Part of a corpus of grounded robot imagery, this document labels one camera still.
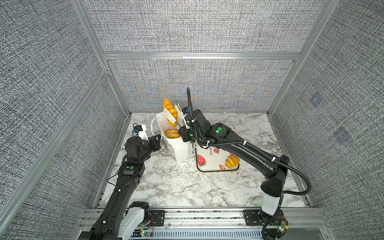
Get yellow striped bun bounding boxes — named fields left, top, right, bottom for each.
left=164, top=129, right=181, bottom=139
left=225, top=155, right=240, bottom=169

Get white paper gift bag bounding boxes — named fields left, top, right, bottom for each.
left=156, top=112, right=195, bottom=164

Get long striped croissant bread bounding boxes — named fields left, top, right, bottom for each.
left=163, top=99, right=178, bottom=127

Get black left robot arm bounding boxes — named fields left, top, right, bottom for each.
left=79, top=135, right=162, bottom=240

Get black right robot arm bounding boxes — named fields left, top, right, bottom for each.
left=179, top=110, right=287, bottom=219

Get white strawberry tray black rim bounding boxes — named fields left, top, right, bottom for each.
left=196, top=146, right=240, bottom=173

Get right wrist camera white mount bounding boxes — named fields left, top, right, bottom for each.
left=182, top=107, right=190, bottom=129

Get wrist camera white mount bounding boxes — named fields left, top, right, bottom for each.
left=182, top=107, right=190, bottom=129
left=132, top=123, right=148, bottom=140

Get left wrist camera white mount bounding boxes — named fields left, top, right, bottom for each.
left=132, top=123, right=148, bottom=140

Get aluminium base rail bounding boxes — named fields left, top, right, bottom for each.
left=80, top=206, right=337, bottom=240

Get aluminium cage frame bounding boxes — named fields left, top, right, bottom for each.
left=1, top=1, right=337, bottom=240

